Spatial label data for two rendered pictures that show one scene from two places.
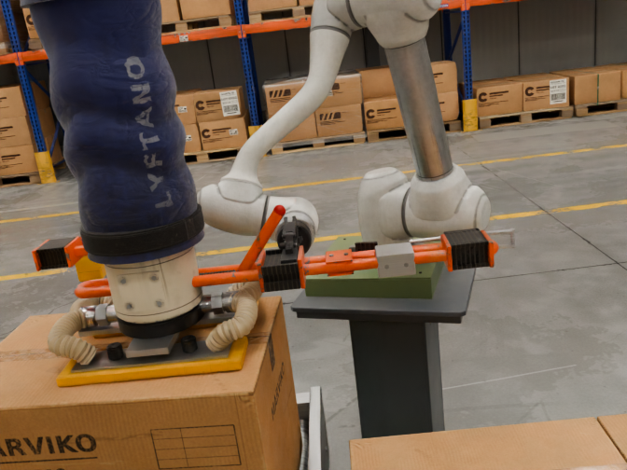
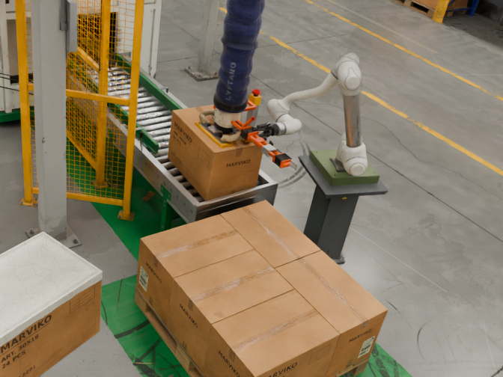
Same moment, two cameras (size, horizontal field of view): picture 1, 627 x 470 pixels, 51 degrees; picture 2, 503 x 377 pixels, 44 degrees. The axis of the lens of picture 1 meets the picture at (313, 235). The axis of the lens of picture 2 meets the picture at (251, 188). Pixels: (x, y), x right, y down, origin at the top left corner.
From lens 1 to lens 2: 3.16 m
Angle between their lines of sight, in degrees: 43
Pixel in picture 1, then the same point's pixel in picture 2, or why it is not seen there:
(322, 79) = (321, 88)
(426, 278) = (331, 177)
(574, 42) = not seen: outside the picture
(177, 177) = (235, 94)
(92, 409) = (193, 133)
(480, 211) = (352, 167)
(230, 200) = (273, 108)
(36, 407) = (186, 125)
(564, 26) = not seen: outside the picture
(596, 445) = (305, 250)
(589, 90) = not seen: outside the picture
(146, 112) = (232, 76)
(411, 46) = (346, 96)
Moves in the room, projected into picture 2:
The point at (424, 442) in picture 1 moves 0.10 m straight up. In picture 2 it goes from (277, 215) to (280, 203)
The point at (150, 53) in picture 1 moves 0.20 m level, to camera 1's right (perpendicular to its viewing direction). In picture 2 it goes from (239, 63) to (260, 76)
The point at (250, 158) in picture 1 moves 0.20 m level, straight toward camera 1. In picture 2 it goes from (288, 99) to (267, 105)
